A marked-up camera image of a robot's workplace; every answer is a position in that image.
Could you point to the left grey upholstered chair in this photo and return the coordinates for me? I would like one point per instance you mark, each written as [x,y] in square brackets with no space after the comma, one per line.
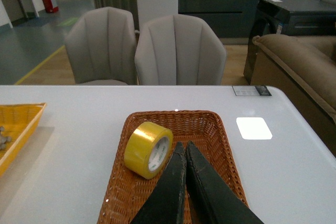
[101,48]

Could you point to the red box on floor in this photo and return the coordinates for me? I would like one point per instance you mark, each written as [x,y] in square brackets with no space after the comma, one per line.
[50,6]

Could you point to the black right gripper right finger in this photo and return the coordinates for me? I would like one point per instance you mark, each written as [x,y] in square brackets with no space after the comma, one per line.
[210,198]

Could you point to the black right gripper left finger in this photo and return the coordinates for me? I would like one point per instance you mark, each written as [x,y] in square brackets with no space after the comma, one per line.
[166,202]

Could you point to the label sticker on table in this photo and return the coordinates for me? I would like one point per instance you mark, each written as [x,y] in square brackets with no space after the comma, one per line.
[251,91]

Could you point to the right grey upholstered chair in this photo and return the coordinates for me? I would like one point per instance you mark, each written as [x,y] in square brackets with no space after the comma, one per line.
[179,50]

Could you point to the grey upholstered chair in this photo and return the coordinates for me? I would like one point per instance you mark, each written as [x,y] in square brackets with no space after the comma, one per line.
[101,48]
[179,50]

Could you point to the panda figurine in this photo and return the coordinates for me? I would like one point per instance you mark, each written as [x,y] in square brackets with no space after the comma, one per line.
[4,139]

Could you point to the yellow packing tape roll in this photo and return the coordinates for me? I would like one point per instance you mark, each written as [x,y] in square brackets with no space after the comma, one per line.
[148,149]

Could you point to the black appliance cabinet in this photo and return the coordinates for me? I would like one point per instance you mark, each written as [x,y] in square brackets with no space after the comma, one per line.
[289,17]

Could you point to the brown sofa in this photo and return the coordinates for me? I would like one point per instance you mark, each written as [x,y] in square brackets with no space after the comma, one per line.
[303,68]

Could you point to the yellow woven basket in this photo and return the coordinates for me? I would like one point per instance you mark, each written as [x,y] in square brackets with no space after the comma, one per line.
[20,122]

